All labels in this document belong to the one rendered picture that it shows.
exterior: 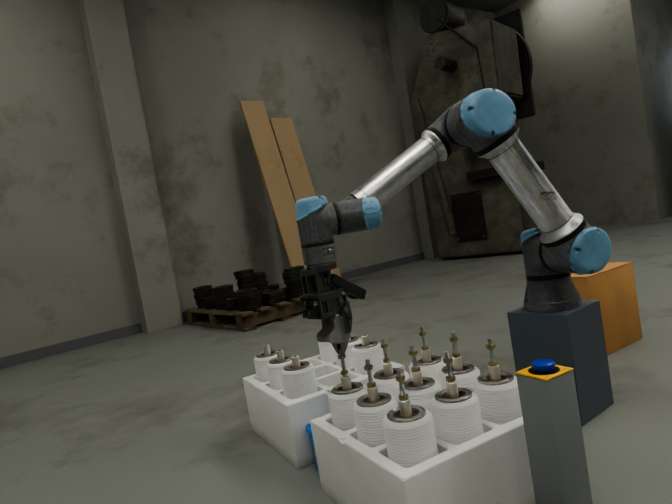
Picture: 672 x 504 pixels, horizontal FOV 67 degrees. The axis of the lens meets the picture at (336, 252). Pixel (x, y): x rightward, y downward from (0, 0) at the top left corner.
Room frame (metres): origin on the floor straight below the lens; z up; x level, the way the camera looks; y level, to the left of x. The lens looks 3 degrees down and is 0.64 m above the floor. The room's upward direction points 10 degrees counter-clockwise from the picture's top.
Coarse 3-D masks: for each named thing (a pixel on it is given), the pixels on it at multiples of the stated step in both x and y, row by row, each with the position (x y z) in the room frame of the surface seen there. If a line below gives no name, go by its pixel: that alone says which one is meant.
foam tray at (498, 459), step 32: (320, 448) 1.17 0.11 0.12; (352, 448) 1.02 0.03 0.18; (384, 448) 0.99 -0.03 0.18; (448, 448) 0.94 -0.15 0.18; (480, 448) 0.94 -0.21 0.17; (512, 448) 0.98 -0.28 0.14; (320, 480) 1.20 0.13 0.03; (352, 480) 1.04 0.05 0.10; (384, 480) 0.92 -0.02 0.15; (416, 480) 0.87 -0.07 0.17; (448, 480) 0.90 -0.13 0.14; (480, 480) 0.94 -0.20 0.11; (512, 480) 0.97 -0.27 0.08
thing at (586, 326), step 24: (528, 312) 1.41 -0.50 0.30; (552, 312) 1.36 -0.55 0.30; (576, 312) 1.34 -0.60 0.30; (600, 312) 1.41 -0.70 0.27; (528, 336) 1.40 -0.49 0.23; (552, 336) 1.34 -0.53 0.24; (576, 336) 1.33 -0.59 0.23; (600, 336) 1.40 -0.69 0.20; (528, 360) 1.41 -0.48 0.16; (576, 360) 1.32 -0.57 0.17; (600, 360) 1.39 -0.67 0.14; (576, 384) 1.31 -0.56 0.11; (600, 384) 1.38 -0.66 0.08; (600, 408) 1.37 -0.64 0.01
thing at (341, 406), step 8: (360, 392) 1.14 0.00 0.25; (336, 400) 1.13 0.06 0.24; (344, 400) 1.12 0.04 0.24; (352, 400) 1.13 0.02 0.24; (336, 408) 1.14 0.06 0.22; (344, 408) 1.13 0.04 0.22; (352, 408) 1.12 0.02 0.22; (336, 416) 1.14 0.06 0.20; (344, 416) 1.13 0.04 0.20; (352, 416) 1.12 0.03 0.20; (336, 424) 1.14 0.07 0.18; (344, 424) 1.13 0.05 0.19; (352, 424) 1.12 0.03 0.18
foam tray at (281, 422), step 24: (312, 360) 1.76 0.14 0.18; (264, 384) 1.56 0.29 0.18; (336, 384) 1.55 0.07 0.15; (264, 408) 1.51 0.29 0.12; (288, 408) 1.34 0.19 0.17; (312, 408) 1.37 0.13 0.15; (264, 432) 1.55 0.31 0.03; (288, 432) 1.36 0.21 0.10; (288, 456) 1.39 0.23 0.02; (312, 456) 1.36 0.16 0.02
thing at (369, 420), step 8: (392, 400) 1.05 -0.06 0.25; (360, 408) 1.04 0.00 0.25; (368, 408) 1.03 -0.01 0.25; (376, 408) 1.02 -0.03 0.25; (384, 408) 1.02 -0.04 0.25; (392, 408) 1.03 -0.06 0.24; (360, 416) 1.03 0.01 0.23; (368, 416) 1.02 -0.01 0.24; (376, 416) 1.02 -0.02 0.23; (384, 416) 1.02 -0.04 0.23; (360, 424) 1.04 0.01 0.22; (368, 424) 1.02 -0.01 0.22; (376, 424) 1.02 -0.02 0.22; (360, 432) 1.04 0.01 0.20; (368, 432) 1.03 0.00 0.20; (376, 432) 1.02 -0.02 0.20; (360, 440) 1.05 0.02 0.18; (368, 440) 1.03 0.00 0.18; (376, 440) 1.02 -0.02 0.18; (384, 440) 1.02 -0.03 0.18
